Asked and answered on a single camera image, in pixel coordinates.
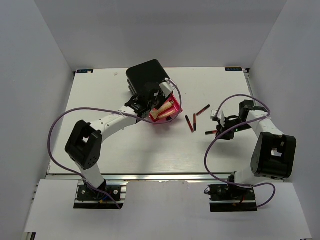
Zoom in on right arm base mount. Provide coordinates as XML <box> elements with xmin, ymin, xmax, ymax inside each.
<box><xmin>203</xmin><ymin>184</ymin><xmax>258</xmax><ymax>213</ymax></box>

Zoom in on dark red lip gloss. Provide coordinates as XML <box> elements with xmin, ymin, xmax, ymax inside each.
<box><xmin>205</xmin><ymin>130</ymin><xmax>218</xmax><ymax>135</ymax></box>
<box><xmin>195</xmin><ymin>104</ymin><xmax>211</xmax><ymax>116</ymax></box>
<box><xmin>193</xmin><ymin>113</ymin><xmax>197</xmax><ymax>131</ymax></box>
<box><xmin>185</xmin><ymin>115</ymin><xmax>194</xmax><ymax>133</ymax></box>

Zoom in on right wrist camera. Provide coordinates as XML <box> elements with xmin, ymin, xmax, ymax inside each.
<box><xmin>210</xmin><ymin>109</ymin><xmax>225</xmax><ymax>122</ymax></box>

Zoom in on gold cream tube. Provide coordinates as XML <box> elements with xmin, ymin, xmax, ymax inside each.
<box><xmin>150</xmin><ymin>100</ymin><xmax>174</xmax><ymax>119</ymax></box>

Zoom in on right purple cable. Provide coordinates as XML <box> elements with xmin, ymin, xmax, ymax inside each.
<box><xmin>204</xmin><ymin>94</ymin><xmax>277</xmax><ymax>209</ymax></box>

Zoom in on purple cable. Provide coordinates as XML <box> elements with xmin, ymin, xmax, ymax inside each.
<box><xmin>204</xmin><ymin>94</ymin><xmax>277</xmax><ymax>209</ymax></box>
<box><xmin>48</xmin><ymin>78</ymin><xmax>183</xmax><ymax>210</ymax></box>

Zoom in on blue label sticker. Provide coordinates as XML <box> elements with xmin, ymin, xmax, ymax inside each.
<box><xmin>224</xmin><ymin>67</ymin><xmax>243</xmax><ymax>72</ymax></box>
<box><xmin>76</xmin><ymin>69</ymin><xmax>94</xmax><ymax>74</ymax></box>

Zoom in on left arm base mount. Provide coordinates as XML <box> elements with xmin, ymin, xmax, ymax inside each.
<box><xmin>73</xmin><ymin>181</ymin><xmax>128</xmax><ymax>210</ymax></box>

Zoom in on beige concealer tube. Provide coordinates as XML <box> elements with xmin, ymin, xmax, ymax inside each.
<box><xmin>158</xmin><ymin>110</ymin><xmax>176</xmax><ymax>120</ymax></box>

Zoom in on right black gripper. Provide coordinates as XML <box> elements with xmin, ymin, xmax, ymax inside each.
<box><xmin>215</xmin><ymin>116</ymin><xmax>251</xmax><ymax>141</ymax></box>

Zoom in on blue label sticker left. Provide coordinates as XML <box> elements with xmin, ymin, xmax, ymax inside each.
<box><xmin>76</xmin><ymin>69</ymin><xmax>94</xmax><ymax>74</ymax></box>

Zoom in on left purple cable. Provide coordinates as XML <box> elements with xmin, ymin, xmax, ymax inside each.
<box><xmin>48</xmin><ymin>78</ymin><xmax>183</xmax><ymax>210</ymax></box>

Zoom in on black pink drawer organizer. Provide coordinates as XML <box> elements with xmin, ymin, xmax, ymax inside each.
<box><xmin>125</xmin><ymin>59</ymin><xmax>182</xmax><ymax>124</ymax></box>

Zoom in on blue label sticker right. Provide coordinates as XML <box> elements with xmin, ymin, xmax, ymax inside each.
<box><xmin>224</xmin><ymin>67</ymin><xmax>243</xmax><ymax>72</ymax></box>

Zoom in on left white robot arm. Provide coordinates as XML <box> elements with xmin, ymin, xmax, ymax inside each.
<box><xmin>65</xmin><ymin>78</ymin><xmax>176</xmax><ymax>200</ymax></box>

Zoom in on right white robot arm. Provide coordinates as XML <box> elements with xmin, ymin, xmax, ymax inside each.
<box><xmin>211</xmin><ymin>100</ymin><xmax>297</xmax><ymax>200</ymax></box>

